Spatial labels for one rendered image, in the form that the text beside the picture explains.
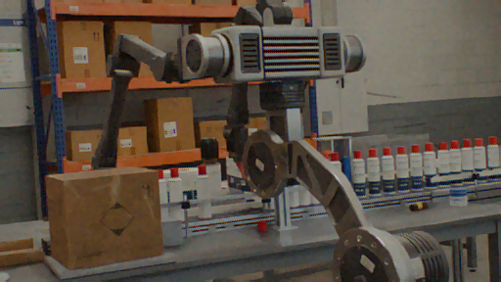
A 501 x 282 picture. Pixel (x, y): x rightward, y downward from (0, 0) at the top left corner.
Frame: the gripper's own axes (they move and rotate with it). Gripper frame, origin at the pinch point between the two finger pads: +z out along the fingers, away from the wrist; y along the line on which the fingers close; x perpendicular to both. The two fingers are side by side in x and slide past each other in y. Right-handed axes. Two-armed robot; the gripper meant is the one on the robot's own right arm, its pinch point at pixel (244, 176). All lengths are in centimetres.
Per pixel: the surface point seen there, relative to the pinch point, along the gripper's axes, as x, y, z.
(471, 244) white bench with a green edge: -133, -234, 87
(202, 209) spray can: 8.5, 22.0, 9.3
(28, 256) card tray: 19, 88, 15
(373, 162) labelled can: 9, -57, -1
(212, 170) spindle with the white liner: -17.5, 6.5, -1.5
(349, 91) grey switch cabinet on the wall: -443, -337, -21
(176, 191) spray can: 9.0, 31.9, 1.2
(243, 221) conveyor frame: 12.4, 6.9, 15.6
